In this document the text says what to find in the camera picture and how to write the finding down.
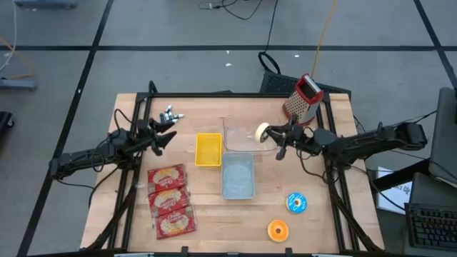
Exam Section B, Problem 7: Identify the dark grey laptop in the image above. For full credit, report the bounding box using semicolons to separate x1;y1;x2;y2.
408;172;457;210

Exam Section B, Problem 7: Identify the black floor object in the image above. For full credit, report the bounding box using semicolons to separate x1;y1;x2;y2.
0;111;16;131

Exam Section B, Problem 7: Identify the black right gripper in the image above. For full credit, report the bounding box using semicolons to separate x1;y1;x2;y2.
266;114;309;161

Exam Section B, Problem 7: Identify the light grey plastic bin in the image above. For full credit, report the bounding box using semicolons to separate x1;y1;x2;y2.
221;152;256;201

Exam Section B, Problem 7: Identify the white paper sheet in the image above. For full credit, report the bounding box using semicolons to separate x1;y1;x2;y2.
376;166;414;216

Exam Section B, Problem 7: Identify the cream masking tape roll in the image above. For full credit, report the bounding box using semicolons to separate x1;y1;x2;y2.
254;122;271;143

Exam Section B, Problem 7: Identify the clear plastic container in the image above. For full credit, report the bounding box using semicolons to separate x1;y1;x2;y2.
223;114;283;153

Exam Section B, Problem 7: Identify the metal box grater red handle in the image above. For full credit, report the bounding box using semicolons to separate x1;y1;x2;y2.
282;73;326;127

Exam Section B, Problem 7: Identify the black perforated panel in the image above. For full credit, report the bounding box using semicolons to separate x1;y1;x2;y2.
259;70;353;98

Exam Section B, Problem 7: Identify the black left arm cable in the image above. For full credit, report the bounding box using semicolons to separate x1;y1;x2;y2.
88;165;121;208

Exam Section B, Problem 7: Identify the grey desk foot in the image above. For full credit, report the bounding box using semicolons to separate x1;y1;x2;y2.
0;78;39;91
14;0;78;9

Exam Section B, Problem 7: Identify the yellow cable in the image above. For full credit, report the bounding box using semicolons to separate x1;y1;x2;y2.
310;0;338;78

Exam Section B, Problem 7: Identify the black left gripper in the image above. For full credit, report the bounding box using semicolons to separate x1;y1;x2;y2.
135;119;179;157

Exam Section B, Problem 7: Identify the yellow plastic basket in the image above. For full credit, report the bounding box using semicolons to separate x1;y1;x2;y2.
194;133;223;168

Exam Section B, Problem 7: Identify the black keyboard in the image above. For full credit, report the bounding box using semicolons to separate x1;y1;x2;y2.
404;202;457;251

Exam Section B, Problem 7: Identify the orange frosted toy donut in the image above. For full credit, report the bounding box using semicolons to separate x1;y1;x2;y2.
267;219;290;243

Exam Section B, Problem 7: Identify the red popcorn packet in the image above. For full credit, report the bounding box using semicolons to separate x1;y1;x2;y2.
148;186;191;218
147;163;187;195
152;206;197;241

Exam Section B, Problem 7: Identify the black floor cable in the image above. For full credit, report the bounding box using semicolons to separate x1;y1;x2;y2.
198;0;282;75

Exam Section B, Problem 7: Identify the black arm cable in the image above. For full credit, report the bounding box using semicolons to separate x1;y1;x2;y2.
88;165;121;208
298;149;333;183

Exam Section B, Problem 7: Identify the white floor cable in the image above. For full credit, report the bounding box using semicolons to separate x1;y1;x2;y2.
0;0;19;72

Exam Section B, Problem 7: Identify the black aluminium rig frame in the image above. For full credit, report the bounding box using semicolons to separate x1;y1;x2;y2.
82;80;385;257

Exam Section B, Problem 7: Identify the black desk bar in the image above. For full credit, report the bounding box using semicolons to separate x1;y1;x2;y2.
371;158;431;193

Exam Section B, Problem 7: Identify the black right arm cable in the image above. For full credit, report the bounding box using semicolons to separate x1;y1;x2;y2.
298;149;333;183

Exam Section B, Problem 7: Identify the orange floor cable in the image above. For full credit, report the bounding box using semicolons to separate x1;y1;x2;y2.
0;35;36;80

